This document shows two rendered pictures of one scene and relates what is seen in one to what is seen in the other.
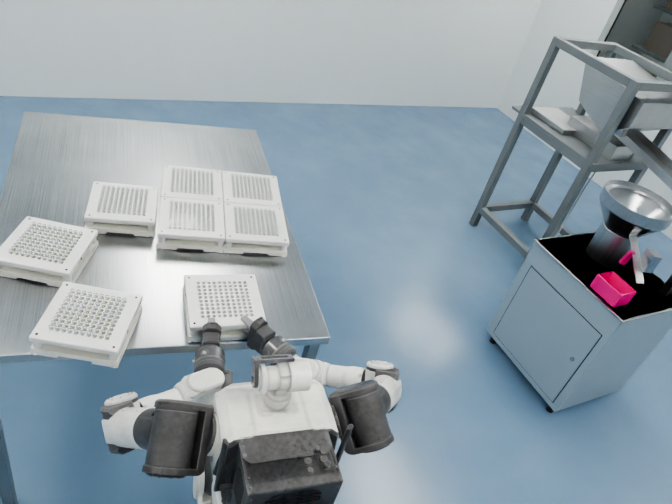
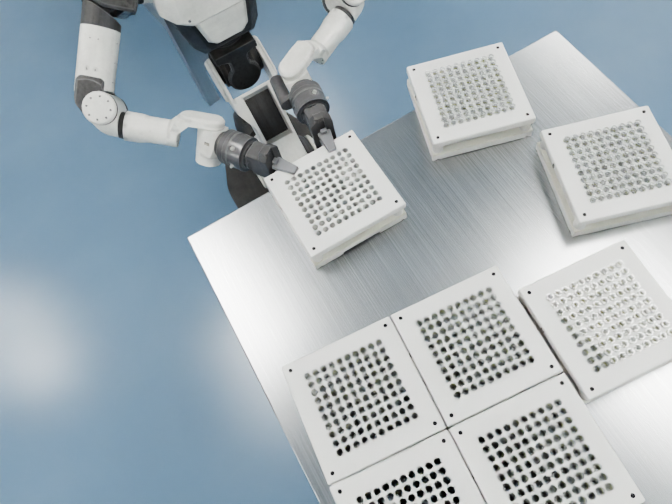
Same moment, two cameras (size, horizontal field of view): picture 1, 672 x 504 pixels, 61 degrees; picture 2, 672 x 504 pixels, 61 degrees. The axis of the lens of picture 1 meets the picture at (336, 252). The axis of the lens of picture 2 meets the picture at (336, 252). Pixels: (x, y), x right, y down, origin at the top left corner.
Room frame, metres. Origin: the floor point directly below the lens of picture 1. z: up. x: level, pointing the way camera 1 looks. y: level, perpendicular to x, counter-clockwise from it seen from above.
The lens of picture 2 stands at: (2.05, 0.44, 2.07)
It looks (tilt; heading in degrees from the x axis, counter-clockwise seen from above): 64 degrees down; 194
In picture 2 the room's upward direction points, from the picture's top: 19 degrees counter-clockwise
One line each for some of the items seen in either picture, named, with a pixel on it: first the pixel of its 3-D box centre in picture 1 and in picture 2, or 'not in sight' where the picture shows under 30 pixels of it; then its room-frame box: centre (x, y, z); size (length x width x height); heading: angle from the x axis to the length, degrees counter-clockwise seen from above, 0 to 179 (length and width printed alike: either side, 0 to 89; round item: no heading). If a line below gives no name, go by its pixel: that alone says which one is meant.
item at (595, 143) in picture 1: (576, 187); not in sight; (3.50, -1.40, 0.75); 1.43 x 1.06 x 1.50; 36
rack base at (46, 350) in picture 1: (89, 328); (467, 106); (1.14, 0.66, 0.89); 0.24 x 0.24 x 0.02; 9
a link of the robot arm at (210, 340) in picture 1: (209, 350); (316, 117); (1.15, 0.28, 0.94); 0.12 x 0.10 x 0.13; 18
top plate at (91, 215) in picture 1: (123, 203); (606, 316); (1.72, 0.83, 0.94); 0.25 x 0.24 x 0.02; 111
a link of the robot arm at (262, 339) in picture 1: (268, 342); (255, 158); (1.24, 0.12, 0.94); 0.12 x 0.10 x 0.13; 58
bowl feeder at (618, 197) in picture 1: (630, 236); not in sight; (2.64, -1.43, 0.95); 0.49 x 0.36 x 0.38; 36
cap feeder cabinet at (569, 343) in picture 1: (576, 322); not in sight; (2.57, -1.41, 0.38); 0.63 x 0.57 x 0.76; 36
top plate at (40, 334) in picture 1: (89, 316); (468, 93); (1.14, 0.66, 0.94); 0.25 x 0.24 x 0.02; 99
